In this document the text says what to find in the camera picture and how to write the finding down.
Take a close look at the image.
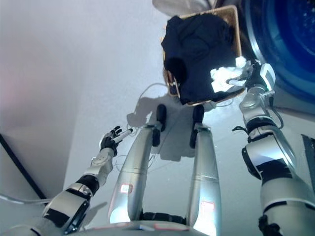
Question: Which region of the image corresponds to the black robot foot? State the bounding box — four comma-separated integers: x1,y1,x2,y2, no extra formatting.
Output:
192,105,205,124
156,104,168,125

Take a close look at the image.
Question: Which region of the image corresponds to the black garment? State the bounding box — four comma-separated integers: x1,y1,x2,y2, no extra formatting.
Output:
161,12,243,106

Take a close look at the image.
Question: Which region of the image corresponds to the round washing machine door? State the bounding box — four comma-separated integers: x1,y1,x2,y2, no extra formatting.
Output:
152,0,220,16

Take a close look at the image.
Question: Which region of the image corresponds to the silver robot torso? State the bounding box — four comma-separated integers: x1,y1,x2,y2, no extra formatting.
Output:
81,211,198,236

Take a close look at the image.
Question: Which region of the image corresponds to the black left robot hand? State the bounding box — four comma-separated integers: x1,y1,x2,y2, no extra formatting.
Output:
99,125,134,157

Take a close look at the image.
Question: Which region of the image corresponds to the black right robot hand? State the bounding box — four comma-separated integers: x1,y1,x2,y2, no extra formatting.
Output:
243,61,276,93

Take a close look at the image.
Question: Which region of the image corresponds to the black metal frame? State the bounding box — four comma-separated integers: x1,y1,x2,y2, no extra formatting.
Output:
301,134,315,173

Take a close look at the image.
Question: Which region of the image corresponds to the grey floor cable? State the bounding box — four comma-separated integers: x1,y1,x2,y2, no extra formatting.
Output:
0,193,51,206

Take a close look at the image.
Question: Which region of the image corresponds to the wicker laundry basket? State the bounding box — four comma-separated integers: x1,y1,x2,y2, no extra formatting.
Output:
159,5,247,107

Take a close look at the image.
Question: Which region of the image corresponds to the white garment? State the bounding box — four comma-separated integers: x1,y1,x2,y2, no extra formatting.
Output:
210,56,254,93

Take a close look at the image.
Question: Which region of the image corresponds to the silver right robot leg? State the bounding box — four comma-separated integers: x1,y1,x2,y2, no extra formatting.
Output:
187,122,222,236

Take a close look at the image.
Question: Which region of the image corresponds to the black right robot foot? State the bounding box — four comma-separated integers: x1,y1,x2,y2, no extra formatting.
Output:
192,105,205,124

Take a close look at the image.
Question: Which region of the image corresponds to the black left robot foot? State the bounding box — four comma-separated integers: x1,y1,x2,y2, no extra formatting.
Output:
156,104,168,125

